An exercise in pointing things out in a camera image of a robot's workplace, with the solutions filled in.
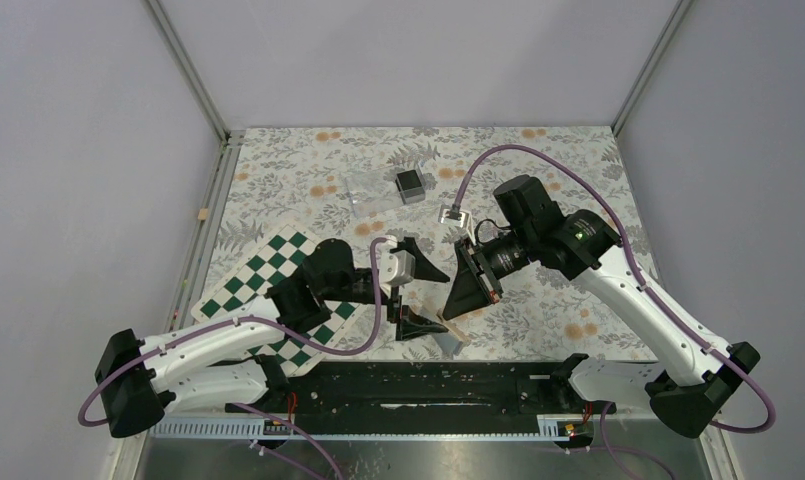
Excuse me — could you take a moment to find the green white chessboard mat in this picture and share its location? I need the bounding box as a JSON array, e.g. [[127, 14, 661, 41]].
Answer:
[[190, 223, 375, 377]]

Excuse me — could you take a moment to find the tan card holder wallet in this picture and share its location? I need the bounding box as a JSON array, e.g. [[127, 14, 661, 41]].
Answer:
[[416, 308, 472, 359]]

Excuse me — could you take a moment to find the clear acrylic card box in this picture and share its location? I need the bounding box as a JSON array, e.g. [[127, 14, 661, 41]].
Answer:
[[344, 167, 415, 218]]

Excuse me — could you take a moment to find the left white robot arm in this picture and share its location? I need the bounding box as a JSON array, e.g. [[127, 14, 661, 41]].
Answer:
[[77, 236, 449, 439]]

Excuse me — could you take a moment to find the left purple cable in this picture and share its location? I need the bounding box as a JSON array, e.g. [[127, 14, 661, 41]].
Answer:
[[77, 238, 390, 480]]

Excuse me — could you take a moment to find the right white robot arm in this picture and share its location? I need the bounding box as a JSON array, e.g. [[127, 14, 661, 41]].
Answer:
[[442, 175, 761, 438]]

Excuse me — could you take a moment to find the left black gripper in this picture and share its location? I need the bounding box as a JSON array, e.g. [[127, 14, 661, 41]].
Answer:
[[324, 240, 451, 339]]

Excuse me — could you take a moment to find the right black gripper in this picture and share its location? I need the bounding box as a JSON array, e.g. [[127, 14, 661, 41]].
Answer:
[[443, 223, 538, 320]]

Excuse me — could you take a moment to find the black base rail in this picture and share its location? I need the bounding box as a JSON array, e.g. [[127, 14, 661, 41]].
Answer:
[[153, 362, 605, 441]]

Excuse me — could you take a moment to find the black credit card stack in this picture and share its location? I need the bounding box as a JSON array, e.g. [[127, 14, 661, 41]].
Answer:
[[395, 169, 426, 205]]

